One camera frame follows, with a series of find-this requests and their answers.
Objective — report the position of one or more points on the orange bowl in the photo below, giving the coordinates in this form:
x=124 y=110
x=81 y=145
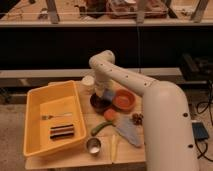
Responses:
x=124 y=100

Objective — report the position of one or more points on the yellow plastic bin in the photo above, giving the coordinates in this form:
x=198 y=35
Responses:
x=54 y=99

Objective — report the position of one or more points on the silver fork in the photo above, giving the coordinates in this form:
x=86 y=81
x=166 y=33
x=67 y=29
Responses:
x=48 y=117

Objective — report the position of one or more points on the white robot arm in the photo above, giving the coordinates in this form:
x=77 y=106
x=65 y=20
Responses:
x=167 y=126

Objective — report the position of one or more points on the small steel cup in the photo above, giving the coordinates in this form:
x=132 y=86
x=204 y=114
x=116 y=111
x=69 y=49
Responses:
x=93 y=146

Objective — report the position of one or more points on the blue sponge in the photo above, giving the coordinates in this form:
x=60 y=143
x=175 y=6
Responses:
x=108 y=94

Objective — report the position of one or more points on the bunch of dark grapes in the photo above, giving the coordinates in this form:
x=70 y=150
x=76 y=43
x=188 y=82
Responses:
x=137 y=119

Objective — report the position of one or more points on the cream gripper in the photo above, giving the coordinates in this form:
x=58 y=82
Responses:
x=99 y=91

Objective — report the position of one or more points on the purple bowl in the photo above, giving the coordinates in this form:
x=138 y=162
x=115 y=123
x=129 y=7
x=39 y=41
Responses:
x=99 y=105

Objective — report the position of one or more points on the white cup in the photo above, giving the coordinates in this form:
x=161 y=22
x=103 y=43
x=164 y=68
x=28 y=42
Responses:
x=88 y=83

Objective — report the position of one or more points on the striped brown block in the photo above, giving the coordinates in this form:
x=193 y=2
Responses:
x=63 y=131

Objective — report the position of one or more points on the wooden shelf rack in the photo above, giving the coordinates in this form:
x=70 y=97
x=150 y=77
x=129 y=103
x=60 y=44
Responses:
x=34 y=47

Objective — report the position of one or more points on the green chili pepper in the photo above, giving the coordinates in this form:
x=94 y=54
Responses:
x=99 y=127

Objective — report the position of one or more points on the grey cloth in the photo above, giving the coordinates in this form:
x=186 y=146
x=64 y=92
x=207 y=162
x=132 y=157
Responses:
x=126 y=128

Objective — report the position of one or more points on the red tomato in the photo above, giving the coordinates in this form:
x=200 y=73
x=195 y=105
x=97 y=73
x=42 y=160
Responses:
x=110 y=114

